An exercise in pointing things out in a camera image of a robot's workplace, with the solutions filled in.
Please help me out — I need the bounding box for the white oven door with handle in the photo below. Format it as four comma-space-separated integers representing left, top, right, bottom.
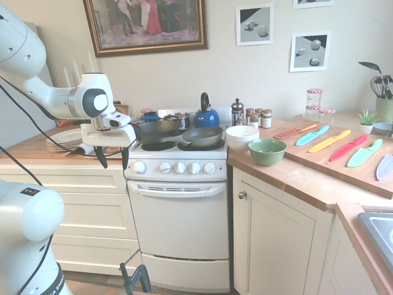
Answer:
126, 179, 230, 261

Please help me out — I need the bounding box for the stainless steel sink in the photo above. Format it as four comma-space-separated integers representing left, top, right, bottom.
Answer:
356, 211, 393, 266

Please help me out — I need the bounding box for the blue-grey small bowl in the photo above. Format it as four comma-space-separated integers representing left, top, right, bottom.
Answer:
372, 122, 393, 136

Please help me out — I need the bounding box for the lavender knife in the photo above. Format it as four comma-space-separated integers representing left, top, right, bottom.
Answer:
375, 153, 393, 183

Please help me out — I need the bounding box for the grey frying pan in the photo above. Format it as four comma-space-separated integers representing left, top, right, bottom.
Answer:
159, 127, 224, 147

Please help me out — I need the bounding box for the white electric stove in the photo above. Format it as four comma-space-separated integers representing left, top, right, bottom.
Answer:
124, 107, 232, 294

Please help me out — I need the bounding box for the wooden cutting board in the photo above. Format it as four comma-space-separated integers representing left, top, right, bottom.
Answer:
272, 121, 393, 200

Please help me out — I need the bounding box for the stainless steel pot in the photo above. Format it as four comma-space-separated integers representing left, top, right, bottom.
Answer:
163, 112, 192, 130

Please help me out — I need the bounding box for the white stove bottom drawer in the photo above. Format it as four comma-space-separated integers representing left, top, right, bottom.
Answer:
141, 252, 231, 293

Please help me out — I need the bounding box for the green bowl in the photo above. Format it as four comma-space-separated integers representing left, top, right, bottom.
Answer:
247, 138, 289, 167

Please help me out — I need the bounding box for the small potted green plant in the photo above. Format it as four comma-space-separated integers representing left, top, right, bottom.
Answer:
357, 109, 381, 135

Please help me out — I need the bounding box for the grey shapes print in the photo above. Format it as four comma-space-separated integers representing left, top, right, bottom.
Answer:
292, 0, 335, 10
289, 30, 333, 73
235, 2, 275, 47

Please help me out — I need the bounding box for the dark wok pan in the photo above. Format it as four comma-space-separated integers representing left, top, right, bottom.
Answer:
132, 119, 181, 147

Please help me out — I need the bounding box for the green knife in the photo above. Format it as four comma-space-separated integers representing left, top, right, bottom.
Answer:
346, 138, 384, 168

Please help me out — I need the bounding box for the short glass jar checkered lid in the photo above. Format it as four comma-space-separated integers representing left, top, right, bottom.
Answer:
305, 104, 322, 122
319, 107, 336, 125

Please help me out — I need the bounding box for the white bowl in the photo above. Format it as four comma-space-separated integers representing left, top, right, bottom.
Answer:
225, 125, 260, 146
228, 140, 259, 153

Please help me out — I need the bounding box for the glass french press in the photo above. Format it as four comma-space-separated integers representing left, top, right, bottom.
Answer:
230, 98, 244, 127

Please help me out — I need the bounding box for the cream drawer cabinet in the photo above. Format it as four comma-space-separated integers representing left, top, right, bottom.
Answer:
0, 163, 144, 277

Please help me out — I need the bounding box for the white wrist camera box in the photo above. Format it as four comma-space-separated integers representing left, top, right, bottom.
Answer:
103, 112, 131, 128

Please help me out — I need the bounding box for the green utensil holder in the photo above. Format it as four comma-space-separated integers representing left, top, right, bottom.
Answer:
375, 96, 393, 125

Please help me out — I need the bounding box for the red knife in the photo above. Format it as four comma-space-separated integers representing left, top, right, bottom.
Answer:
329, 134, 368, 163

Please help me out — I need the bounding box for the yellow knife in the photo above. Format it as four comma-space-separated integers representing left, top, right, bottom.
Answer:
308, 129, 352, 154

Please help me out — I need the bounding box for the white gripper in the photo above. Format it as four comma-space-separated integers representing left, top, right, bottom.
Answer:
80, 124, 138, 171

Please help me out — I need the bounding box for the small brown picture card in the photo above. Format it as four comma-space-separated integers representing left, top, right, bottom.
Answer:
114, 102, 131, 119

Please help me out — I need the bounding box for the open magazine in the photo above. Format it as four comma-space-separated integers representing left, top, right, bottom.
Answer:
71, 143, 124, 158

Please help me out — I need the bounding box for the cream cabinet door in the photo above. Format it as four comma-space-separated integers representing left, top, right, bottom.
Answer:
232, 167, 334, 295

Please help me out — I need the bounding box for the cream sink cabinet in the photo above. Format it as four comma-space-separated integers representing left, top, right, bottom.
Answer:
324, 211, 385, 295

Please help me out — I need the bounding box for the tall glass jar checkered lid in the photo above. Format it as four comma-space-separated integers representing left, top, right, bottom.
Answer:
306, 88, 324, 108

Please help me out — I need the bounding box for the black serving spoon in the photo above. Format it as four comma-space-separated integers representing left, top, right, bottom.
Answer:
357, 61, 385, 81

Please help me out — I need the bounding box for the framed oil painting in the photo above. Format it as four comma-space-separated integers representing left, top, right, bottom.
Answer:
82, 0, 210, 58

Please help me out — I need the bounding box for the blue kettle with black handle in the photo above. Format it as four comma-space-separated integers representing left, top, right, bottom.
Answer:
193, 92, 221, 129

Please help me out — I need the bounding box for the blue knife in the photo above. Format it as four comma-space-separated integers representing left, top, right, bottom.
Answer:
295, 125, 330, 147

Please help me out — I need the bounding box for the orange knife with brown sheath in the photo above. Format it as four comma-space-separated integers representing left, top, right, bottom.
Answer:
273, 124, 318, 141

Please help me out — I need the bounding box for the stack of white plates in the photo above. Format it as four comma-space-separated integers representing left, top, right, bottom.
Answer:
45, 128, 86, 153

